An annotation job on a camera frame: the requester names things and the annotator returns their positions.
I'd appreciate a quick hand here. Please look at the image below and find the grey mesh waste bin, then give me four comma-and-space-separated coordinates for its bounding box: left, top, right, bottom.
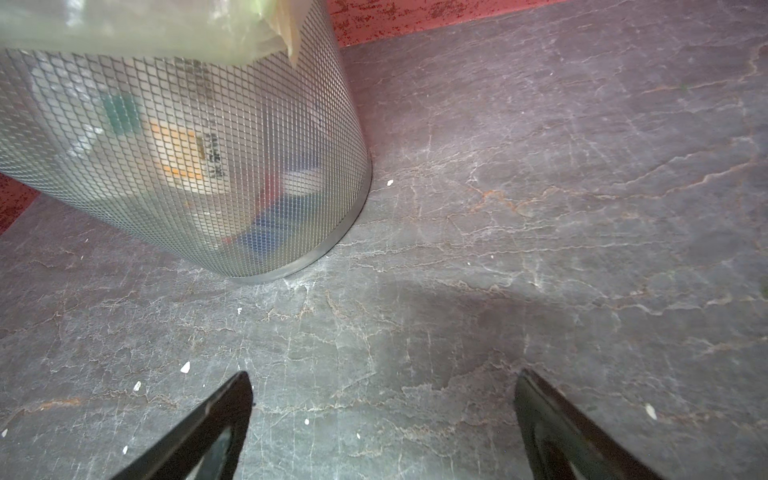
1, 1, 372, 283

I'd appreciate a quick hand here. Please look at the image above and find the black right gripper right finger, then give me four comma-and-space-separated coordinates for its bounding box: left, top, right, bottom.
514, 369, 660, 479

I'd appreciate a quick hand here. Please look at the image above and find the clear plastic bin liner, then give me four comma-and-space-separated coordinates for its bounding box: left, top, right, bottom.
1, 0, 312, 65

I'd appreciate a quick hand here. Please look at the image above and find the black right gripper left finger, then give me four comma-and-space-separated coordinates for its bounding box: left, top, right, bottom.
115, 371, 253, 479

